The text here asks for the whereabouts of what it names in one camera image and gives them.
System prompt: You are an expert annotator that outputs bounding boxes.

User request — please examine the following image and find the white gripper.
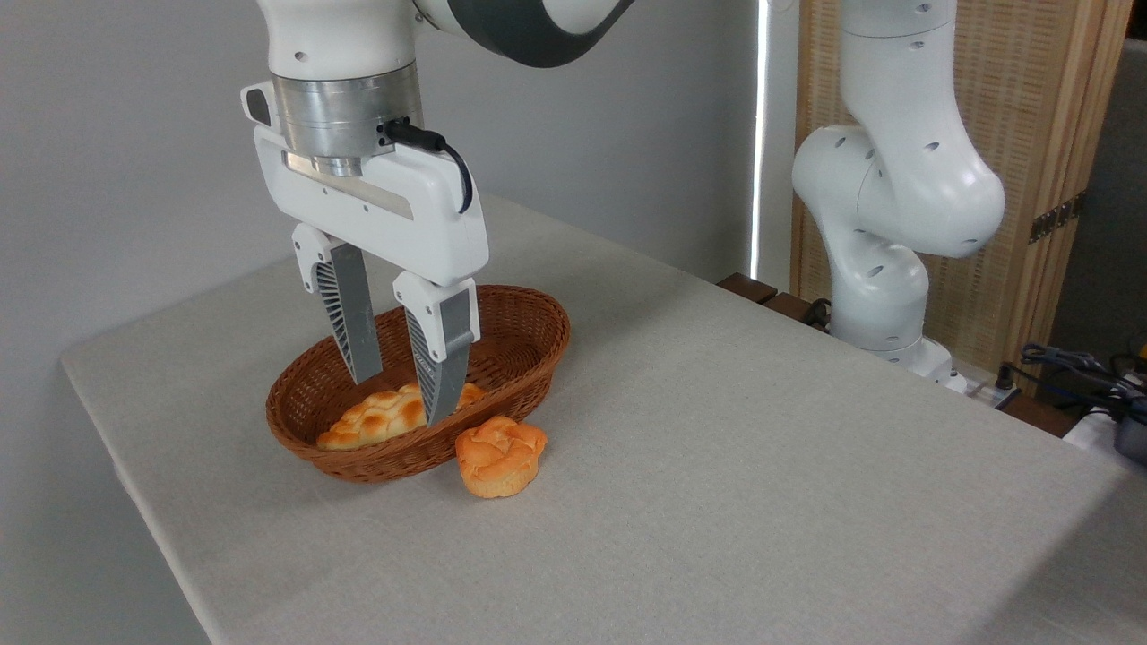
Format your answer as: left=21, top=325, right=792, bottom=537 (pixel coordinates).
left=254, top=125, right=491, bottom=427

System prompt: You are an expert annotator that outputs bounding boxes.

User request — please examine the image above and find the round orange bread bun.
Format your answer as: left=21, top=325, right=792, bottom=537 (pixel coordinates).
left=454, top=415, right=548, bottom=500

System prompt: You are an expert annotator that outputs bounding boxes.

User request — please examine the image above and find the long braided bread loaf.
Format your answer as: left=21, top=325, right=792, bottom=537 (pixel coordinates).
left=315, top=382, right=487, bottom=452

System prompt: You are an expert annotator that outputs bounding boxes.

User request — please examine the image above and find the brown wicker basket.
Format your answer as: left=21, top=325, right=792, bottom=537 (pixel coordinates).
left=265, top=285, right=572, bottom=485

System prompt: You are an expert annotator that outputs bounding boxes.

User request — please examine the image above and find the grey tablecloth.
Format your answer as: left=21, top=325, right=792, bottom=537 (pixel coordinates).
left=61, top=191, right=1147, bottom=645

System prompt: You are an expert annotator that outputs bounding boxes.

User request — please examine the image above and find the white power strip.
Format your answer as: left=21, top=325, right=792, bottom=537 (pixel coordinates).
left=950, top=372, right=1022, bottom=410

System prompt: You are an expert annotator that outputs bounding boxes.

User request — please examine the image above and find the wooden bamboo folding screen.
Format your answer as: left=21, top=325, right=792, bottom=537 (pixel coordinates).
left=790, top=0, right=1134, bottom=395

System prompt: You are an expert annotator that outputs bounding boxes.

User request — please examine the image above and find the metal screen hinge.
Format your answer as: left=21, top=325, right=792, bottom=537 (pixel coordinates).
left=1028, top=193, right=1087, bottom=245

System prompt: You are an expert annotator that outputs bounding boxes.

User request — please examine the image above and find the grey device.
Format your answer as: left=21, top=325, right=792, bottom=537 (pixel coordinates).
left=1114, top=412, right=1147, bottom=467

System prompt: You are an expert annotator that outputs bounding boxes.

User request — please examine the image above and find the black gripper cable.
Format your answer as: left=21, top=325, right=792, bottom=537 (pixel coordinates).
left=380, top=118, right=474, bottom=216

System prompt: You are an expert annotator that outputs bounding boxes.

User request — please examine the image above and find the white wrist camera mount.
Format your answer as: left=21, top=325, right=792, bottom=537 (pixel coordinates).
left=239, top=82, right=275, bottom=128

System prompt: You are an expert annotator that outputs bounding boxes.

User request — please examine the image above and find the blue black cable bundle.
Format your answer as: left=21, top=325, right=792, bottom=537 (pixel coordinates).
left=1004, top=343, right=1147, bottom=422

